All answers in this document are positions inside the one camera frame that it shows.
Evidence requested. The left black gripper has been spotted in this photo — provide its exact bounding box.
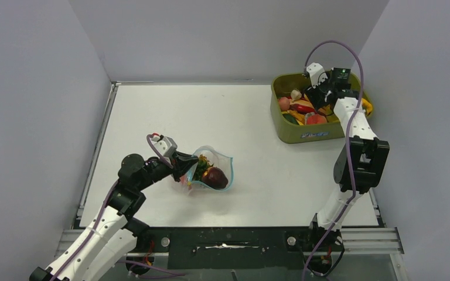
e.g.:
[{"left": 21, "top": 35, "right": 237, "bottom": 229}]
[{"left": 137, "top": 150, "right": 199, "bottom": 191}]

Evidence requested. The toy pineapple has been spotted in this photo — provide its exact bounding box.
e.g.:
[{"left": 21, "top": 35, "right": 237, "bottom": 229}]
[{"left": 192, "top": 155, "right": 214, "bottom": 181}]

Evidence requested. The clear zip top bag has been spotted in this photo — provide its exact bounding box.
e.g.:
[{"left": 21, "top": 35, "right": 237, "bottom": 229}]
[{"left": 177, "top": 146, "right": 234, "bottom": 194}]

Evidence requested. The dark red toy apple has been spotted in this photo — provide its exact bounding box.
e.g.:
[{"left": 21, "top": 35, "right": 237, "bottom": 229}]
[{"left": 201, "top": 167, "right": 229, "bottom": 190}]

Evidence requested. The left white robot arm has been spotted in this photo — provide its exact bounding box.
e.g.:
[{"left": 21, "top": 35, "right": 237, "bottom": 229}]
[{"left": 29, "top": 152, "right": 199, "bottom": 280}]

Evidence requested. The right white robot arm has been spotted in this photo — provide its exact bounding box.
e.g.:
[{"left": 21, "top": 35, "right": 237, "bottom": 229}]
[{"left": 305, "top": 63, "right": 390, "bottom": 250}]

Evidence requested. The white toy garlic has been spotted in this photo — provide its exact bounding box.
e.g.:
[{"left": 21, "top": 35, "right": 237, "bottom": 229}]
[{"left": 290, "top": 89, "right": 302, "bottom": 101}]

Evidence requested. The red toy chili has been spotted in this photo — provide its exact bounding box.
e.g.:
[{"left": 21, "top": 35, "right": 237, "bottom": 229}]
[{"left": 289, "top": 104, "right": 316, "bottom": 114}]

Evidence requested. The small pink toy peach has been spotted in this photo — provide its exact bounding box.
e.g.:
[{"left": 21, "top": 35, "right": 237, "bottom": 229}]
[{"left": 278, "top": 97, "right": 291, "bottom": 112}]

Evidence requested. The olive green plastic bin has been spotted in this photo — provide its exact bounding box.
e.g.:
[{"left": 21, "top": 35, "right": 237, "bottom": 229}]
[{"left": 270, "top": 68, "right": 377, "bottom": 144}]

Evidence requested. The yellow toy bell pepper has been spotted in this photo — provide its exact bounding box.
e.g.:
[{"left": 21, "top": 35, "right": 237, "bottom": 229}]
[{"left": 361, "top": 98, "right": 374, "bottom": 117}]

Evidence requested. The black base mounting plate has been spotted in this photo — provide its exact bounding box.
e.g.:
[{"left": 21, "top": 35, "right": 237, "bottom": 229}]
[{"left": 112, "top": 226, "right": 344, "bottom": 270}]

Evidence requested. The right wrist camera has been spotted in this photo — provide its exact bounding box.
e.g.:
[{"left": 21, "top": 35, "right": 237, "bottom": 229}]
[{"left": 304, "top": 63, "right": 328, "bottom": 88}]

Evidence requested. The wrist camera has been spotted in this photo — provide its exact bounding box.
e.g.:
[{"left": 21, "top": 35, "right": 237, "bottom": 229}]
[
  {"left": 304, "top": 63, "right": 328, "bottom": 88},
  {"left": 148, "top": 133, "right": 178, "bottom": 158}
]

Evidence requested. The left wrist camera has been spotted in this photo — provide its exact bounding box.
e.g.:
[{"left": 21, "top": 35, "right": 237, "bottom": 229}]
[{"left": 148, "top": 133, "right": 178, "bottom": 158}]

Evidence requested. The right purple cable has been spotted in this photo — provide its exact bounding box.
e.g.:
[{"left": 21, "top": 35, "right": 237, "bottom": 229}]
[{"left": 302, "top": 40, "right": 366, "bottom": 281}]

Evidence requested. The purple cable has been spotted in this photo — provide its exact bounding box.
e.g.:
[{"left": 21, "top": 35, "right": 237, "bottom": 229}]
[
  {"left": 302, "top": 40, "right": 366, "bottom": 281},
  {"left": 48, "top": 133, "right": 187, "bottom": 281}
]

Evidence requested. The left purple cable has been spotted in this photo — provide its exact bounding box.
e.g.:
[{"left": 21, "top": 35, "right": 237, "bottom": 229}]
[{"left": 48, "top": 133, "right": 187, "bottom": 281}]

